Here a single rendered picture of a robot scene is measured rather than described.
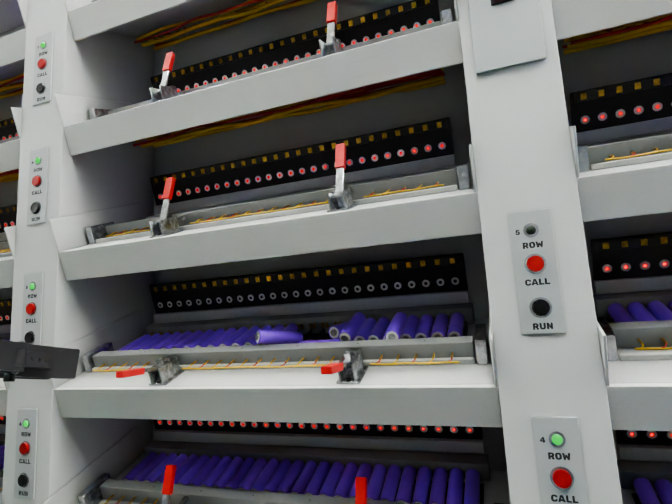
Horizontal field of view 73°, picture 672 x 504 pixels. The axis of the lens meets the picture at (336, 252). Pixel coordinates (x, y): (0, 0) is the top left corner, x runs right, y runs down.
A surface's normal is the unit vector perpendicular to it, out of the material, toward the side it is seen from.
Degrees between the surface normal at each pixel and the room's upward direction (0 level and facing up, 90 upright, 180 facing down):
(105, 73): 90
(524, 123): 90
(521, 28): 90
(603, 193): 110
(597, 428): 90
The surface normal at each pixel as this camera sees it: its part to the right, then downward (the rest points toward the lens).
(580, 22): -0.30, 0.22
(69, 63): 0.94, -0.11
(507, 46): -0.35, -0.12
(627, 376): -0.18, -0.97
